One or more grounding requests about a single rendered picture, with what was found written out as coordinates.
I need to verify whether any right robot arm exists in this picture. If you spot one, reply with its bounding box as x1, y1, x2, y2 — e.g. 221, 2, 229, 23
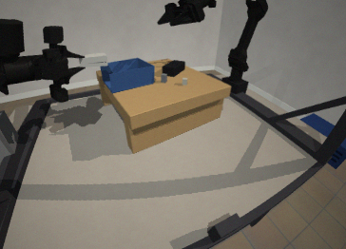
203, 0, 268, 83

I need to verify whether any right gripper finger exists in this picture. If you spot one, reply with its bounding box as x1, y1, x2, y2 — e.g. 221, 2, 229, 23
169, 5, 197, 27
157, 6, 174, 25

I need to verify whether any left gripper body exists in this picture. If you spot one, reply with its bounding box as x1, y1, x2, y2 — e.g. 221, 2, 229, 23
24, 26, 68, 103

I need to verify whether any blue open tray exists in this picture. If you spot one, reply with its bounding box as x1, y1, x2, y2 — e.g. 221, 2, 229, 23
101, 58, 155, 93

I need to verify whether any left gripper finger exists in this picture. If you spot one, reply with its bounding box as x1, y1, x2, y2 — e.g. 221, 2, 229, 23
63, 46, 85, 58
67, 67, 85, 85

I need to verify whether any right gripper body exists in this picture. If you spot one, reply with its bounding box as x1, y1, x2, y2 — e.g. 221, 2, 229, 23
164, 0, 205, 22

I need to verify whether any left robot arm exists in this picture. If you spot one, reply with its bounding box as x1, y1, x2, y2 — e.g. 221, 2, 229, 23
0, 19, 69, 95

